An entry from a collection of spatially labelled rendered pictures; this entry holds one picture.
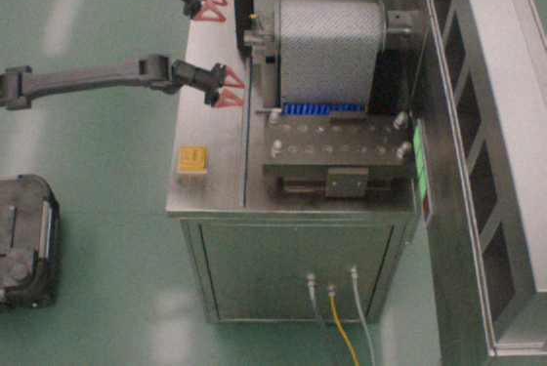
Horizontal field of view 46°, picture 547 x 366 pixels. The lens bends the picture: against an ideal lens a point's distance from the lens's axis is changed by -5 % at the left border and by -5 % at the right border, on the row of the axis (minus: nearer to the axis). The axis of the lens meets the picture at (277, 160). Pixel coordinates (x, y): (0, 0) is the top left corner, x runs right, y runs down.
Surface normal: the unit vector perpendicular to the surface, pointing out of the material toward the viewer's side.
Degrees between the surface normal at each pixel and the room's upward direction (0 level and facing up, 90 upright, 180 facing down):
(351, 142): 0
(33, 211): 0
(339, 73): 90
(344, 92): 90
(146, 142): 0
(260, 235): 90
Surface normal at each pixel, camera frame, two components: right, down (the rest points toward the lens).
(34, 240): 0.00, -0.58
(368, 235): -0.01, 0.82
